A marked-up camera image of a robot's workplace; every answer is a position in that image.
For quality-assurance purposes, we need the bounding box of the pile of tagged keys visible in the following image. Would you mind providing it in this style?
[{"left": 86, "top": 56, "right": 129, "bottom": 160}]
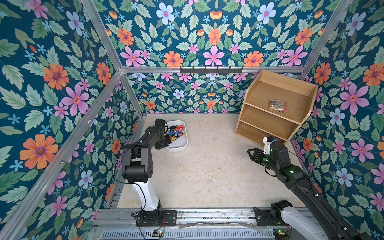
[{"left": 169, "top": 125, "right": 186, "bottom": 142}]

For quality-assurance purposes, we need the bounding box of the black wall hook rail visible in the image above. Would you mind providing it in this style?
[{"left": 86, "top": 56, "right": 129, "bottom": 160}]
[{"left": 179, "top": 67, "right": 243, "bottom": 75}]

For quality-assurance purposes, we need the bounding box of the wooden shelf unit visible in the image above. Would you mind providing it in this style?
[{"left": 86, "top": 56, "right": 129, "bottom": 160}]
[{"left": 235, "top": 70, "right": 318, "bottom": 146}]

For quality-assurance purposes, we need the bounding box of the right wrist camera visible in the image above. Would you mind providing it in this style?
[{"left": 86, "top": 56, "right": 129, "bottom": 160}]
[{"left": 263, "top": 136, "right": 277, "bottom": 155}]

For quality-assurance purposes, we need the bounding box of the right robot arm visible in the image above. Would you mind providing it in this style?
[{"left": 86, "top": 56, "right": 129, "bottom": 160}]
[{"left": 247, "top": 137, "right": 371, "bottom": 240}]

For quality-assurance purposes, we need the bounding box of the white plastic storage box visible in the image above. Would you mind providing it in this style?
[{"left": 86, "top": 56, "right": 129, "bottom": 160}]
[{"left": 166, "top": 120, "right": 189, "bottom": 153}]

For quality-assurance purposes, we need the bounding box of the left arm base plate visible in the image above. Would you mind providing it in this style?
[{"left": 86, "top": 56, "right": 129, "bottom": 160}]
[{"left": 134, "top": 210, "right": 178, "bottom": 227}]

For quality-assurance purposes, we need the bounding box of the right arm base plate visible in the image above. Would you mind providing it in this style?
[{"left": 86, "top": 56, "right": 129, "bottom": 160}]
[{"left": 253, "top": 207, "right": 287, "bottom": 226}]

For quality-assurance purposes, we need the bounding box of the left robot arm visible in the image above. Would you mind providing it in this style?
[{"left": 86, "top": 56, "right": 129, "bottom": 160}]
[{"left": 122, "top": 119, "right": 171, "bottom": 212}]

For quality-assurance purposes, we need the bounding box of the clear bag of small items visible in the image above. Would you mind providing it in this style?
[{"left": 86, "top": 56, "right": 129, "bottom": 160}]
[{"left": 268, "top": 99, "right": 287, "bottom": 113}]

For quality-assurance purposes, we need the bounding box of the aluminium front rail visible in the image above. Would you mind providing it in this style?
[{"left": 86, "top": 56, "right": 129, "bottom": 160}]
[{"left": 89, "top": 207, "right": 340, "bottom": 229}]

